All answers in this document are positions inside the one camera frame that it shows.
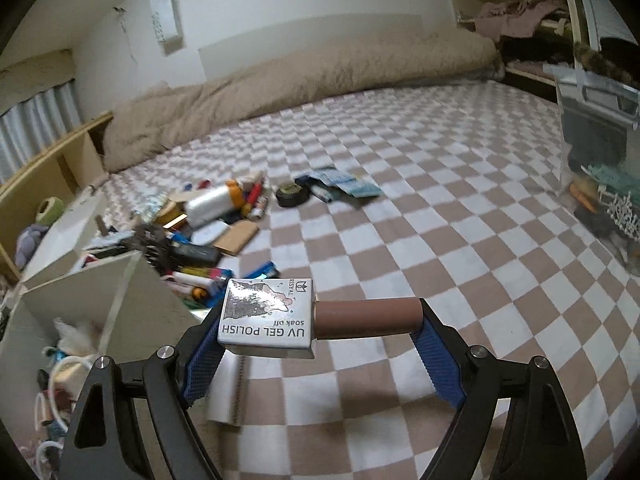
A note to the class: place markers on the purple plush toy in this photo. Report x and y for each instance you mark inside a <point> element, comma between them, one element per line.
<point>30,247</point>

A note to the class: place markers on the checkered bed sheet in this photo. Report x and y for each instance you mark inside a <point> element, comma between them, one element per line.
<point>425,185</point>

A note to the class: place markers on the brown hair claw clip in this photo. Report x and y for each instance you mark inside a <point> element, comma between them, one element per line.
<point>152,247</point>

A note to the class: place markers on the beige quilted duvet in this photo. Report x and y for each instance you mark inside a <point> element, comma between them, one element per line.
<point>300,80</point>

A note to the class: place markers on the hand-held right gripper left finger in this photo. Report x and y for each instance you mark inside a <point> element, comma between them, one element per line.
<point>202,375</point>

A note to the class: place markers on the white curtain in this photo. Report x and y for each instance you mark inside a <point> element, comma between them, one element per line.
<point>35,125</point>

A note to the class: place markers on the beige printed valance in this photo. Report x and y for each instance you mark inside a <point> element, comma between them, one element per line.
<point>35,75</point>

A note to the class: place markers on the white cotton bag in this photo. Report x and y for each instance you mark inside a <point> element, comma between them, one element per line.
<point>75,335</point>

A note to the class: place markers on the white spool with orange cap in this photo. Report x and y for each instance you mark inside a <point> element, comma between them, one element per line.
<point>210,207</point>

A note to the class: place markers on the white storage box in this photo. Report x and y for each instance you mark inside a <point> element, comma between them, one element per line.
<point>75,290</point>

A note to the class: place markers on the blue white wipes packet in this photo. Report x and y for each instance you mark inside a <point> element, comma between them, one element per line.
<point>350,182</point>

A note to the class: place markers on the wooden bedside shelf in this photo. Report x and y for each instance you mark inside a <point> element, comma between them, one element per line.
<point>85,160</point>

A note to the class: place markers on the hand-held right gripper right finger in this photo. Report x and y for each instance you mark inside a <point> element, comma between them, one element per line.
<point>440,370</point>

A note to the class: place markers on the black rectangular case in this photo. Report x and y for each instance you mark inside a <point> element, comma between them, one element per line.
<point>197,254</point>

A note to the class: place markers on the white shallow box lid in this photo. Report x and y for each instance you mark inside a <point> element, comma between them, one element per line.
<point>60,240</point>

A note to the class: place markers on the white spiral notebook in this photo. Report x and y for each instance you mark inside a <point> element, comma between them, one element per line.
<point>225,390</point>

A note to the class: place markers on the brown furry thing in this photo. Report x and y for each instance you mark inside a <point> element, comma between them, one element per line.
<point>600,62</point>

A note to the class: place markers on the silver gel polish bottle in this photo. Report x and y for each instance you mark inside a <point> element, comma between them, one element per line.
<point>270,320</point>

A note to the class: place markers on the pile of small household things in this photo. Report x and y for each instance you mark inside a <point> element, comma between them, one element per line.
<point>200,277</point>

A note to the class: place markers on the white round device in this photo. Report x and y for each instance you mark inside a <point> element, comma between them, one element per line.
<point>210,235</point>

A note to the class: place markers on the green patterned pouch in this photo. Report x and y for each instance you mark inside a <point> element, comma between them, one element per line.
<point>155,207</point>

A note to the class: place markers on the pink clothes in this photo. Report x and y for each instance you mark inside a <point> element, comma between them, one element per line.
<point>515,15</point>

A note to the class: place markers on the green tape roll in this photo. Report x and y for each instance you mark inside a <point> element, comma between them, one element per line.
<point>50,210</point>

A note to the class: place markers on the cork block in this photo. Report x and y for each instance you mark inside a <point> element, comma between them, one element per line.
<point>237,237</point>

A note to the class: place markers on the white slatted door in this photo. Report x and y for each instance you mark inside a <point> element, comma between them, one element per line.
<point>600,10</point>

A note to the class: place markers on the clear plastic container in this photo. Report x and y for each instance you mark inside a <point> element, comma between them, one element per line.
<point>590,125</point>

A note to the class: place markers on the black tape roll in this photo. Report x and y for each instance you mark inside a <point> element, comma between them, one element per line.
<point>292,197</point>

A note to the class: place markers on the dark clothes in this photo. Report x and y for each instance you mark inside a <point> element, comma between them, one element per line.
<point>535,52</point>

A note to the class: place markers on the red pen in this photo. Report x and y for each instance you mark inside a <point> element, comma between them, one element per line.
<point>256,197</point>

